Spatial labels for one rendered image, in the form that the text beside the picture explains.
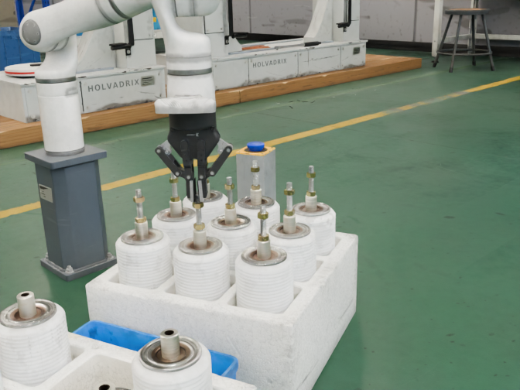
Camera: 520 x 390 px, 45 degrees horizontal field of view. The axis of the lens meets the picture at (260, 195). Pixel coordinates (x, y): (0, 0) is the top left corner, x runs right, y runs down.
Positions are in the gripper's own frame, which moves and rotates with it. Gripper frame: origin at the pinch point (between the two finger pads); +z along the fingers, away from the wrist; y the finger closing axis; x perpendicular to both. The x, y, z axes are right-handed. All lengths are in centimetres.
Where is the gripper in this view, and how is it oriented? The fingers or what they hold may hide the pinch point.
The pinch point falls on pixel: (196, 189)
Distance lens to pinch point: 103.7
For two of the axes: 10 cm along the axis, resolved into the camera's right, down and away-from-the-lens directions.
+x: -0.4, 3.3, -9.4
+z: 0.3, 9.5, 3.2
